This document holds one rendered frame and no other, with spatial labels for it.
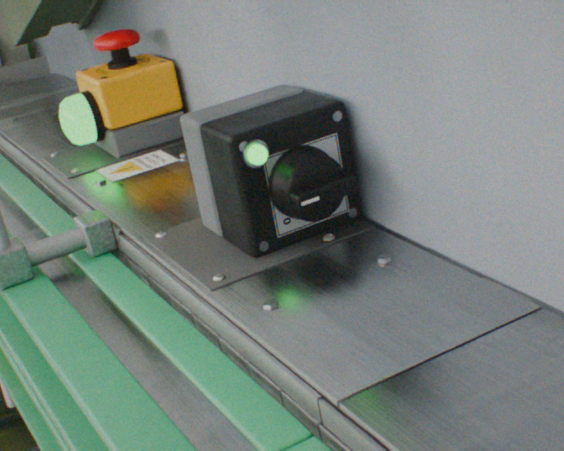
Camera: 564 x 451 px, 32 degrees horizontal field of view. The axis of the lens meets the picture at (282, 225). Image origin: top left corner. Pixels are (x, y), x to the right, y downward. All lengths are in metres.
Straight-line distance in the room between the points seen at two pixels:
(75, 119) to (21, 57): 0.49
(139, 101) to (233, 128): 0.27
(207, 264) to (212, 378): 0.10
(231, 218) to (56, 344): 0.13
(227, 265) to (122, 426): 0.14
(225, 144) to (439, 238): 0.14
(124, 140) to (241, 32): 0.18
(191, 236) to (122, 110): 0.22
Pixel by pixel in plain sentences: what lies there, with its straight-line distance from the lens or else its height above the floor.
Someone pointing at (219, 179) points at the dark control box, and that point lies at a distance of 0.60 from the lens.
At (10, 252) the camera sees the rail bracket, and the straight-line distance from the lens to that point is 0.69.
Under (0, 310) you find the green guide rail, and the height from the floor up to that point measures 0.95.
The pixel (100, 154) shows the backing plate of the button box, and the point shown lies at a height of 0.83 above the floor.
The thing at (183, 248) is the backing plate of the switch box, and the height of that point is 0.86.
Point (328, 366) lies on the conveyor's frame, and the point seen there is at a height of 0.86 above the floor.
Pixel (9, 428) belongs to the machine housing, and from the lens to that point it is 1.14.
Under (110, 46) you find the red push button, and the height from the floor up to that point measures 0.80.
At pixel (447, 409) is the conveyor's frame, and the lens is 0.43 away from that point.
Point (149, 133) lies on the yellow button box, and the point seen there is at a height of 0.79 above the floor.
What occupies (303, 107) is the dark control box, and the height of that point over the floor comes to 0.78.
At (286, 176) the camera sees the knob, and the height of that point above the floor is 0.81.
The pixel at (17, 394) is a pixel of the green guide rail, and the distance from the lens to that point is 0.92.
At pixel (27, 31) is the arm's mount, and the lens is 1.04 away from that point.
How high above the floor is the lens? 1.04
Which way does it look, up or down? 22 degrees down
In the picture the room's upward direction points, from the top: 110 degrees counter-clockwise
